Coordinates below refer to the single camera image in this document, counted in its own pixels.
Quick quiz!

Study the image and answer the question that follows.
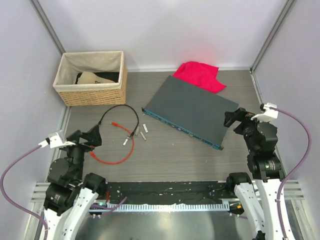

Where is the grey blue network switch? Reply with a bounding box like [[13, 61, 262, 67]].
[[142, 75, 239, 150]]

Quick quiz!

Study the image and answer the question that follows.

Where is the silver SFP module labelled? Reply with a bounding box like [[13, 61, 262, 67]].
[[142, 123, 149, 133]]

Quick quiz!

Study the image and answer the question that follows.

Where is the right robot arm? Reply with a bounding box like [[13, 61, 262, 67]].
[[223, 103, 289, 240]]

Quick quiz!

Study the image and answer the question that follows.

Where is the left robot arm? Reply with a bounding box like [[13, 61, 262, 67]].
[[43, 124, 107, 240]]

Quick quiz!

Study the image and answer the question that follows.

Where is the pink red cloth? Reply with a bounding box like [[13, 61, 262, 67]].
[[173, 61, 227, 94]]

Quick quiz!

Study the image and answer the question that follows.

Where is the wicker basket with liner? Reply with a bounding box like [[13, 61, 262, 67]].
[[53, 50, 128, 107]]

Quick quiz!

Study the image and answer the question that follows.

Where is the beige and black cloth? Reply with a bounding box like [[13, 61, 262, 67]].
[[75, 71, 119, 84]]

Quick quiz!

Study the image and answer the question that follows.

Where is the red ethernet cable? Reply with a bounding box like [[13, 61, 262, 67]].
[[90, 121, 135, 165]]

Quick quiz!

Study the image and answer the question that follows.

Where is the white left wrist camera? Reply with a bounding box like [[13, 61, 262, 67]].
[[38, 130, 76, 149]]

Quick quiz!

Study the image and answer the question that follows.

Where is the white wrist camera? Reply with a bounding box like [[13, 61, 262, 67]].
[[38, 130, 76, 149], [251, 103, 279, 123]]

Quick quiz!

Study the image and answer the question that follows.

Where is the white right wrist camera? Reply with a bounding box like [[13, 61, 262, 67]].
[[251, 103, 279, 123]]

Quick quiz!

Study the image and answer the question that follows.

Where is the black ethernet cable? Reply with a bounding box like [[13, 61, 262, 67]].
[[97, 104, 140, 138]]

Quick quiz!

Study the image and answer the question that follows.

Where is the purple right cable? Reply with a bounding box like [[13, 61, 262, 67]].
[[274, 107, 313, 240]]

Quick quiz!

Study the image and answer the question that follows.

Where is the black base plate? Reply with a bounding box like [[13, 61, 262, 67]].
[[107, 181, 236, 205]]

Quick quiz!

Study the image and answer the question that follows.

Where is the slotted cable duct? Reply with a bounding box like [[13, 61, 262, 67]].
[[88, 203, 230, 213]]

